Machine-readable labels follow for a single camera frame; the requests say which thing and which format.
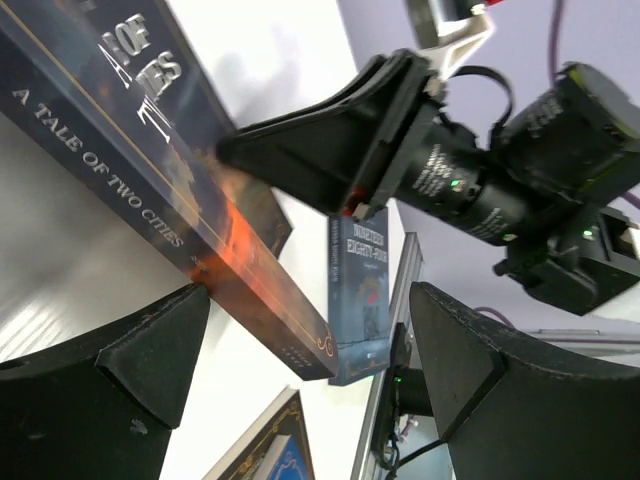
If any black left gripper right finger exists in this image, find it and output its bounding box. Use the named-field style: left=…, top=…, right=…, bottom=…
left=410, top=282, right=639, bottom=480

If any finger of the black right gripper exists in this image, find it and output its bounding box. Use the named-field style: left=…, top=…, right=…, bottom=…
left=216, top=49, right=439, bottom=213

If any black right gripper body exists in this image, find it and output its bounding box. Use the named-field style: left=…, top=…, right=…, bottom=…
left=344, top=64, right=530, bottom=245

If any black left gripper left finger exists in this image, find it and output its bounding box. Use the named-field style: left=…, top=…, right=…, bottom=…
left=1, top=284, right=210, bottom=479

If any Three Days to See book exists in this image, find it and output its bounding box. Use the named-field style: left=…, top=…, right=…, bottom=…
left=205, top=387, right=315, bottom=480

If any A Tale of Two Cities book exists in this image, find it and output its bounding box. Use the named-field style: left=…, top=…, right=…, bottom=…
left=1, top=1, right=338, bottom=380

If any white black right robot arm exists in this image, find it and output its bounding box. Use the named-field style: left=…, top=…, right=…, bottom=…
left=216, top=49, right=639, bottom=315

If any Nineteen Eighty-Four blue book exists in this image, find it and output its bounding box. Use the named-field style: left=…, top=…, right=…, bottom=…
left=328, top=209, right=392, bottom=386

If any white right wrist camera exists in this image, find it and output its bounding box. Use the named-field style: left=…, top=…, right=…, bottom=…
left=404, top=0, right=495, bottom=80

